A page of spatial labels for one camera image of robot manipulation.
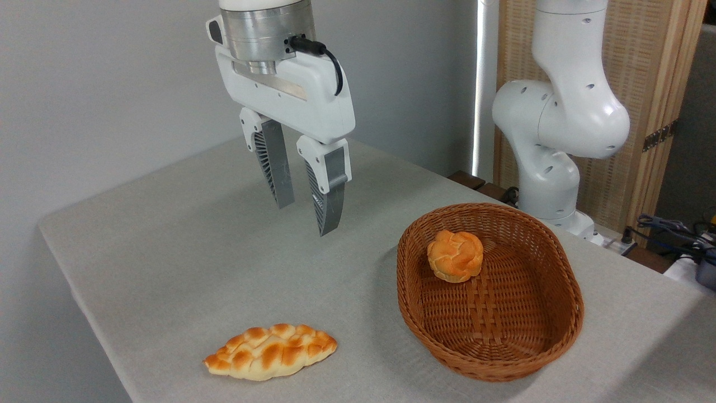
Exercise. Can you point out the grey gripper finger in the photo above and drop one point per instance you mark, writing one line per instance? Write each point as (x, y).
(275, 162)
(331, 190)

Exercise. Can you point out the long braided bread loaf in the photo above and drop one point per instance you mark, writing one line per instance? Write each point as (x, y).
(271, 352)

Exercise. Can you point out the grey box device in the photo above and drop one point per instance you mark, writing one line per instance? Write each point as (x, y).
(707, 271)

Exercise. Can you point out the grey tablecloth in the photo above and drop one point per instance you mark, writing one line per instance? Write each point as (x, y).
(224, 252)

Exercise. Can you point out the metal screen hinge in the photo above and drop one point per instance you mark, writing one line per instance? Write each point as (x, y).
(659, 136)

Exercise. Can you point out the brown wicker basket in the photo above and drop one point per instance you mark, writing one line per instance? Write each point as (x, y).
(503, 336)

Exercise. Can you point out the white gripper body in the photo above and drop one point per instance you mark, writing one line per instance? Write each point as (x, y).
(313, 103)

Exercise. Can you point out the round orange bread roll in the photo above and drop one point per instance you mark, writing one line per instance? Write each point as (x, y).
(454, 256)

